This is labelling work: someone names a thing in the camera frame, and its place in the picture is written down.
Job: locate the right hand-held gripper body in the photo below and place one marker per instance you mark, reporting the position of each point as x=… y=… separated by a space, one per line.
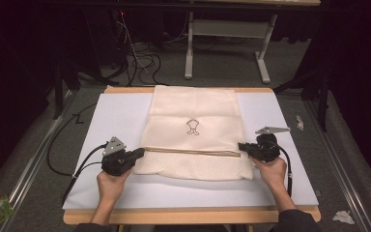
x=265 y=146

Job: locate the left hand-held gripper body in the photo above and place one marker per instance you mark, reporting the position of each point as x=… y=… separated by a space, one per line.
x=117 y=158

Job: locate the cream mesh laundry bag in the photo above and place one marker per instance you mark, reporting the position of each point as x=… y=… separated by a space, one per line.
x=193 y=106

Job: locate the person's right hand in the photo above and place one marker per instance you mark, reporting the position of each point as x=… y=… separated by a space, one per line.
x=272 y=174

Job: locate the person's left hand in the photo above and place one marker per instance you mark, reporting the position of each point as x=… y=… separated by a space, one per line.
x=111 y=187

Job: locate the small crumpled white tissue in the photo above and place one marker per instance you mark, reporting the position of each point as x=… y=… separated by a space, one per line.
x=299 y=122

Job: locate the white table board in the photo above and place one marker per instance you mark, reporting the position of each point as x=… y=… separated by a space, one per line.
x=116 y=112

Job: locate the wooden table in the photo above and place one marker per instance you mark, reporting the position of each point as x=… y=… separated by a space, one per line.
x=180 y=216

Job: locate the black metal stand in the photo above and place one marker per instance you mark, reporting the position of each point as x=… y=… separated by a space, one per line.
x=322 y=96
x=59 y=83

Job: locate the large crumpled white tissue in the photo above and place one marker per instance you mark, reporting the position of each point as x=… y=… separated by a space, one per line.
x=343 y=217

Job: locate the metal floor rail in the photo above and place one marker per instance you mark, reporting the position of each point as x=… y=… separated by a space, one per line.
x=335 y=161
x=32 y=161

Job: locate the white desk frame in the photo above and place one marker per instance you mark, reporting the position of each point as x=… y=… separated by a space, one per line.
x=225 y=29

